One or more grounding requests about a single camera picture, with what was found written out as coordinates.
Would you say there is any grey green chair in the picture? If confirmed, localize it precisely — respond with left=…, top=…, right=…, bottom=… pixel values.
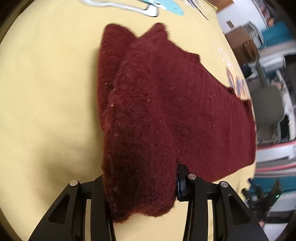
left=251, top=86, right=285, bottom=129

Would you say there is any dark red knit sweater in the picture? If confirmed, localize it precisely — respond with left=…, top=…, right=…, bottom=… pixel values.
left=97, top=23, right=256, bottom=222

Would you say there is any brown cardboard box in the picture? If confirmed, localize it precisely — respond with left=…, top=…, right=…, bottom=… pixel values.
left=225, top=27, right=260, bottom=65

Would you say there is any yellow dinosaur bed cover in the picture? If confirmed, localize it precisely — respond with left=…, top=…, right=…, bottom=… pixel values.
left=1, top=1, right=250, bottom=240

